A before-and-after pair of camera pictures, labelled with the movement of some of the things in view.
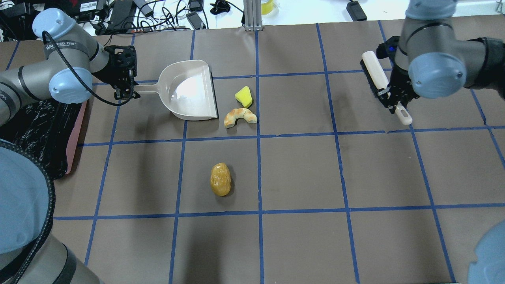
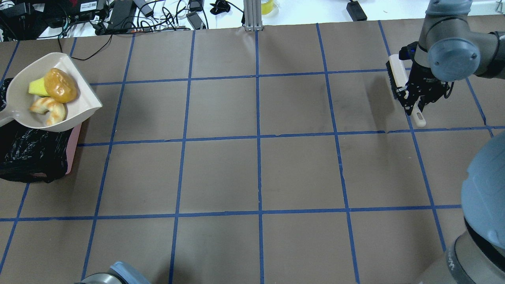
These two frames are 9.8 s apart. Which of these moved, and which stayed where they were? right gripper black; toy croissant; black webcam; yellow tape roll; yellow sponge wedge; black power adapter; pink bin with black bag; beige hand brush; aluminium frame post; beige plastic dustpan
Moved: toy croissant; yellow sponge wedge; pink bin with black bag; right gripper black; beige hand brush; beige plastic dustpan
Stayed: black power adapter; aluminium frame post; yellow tape roll; black webcam
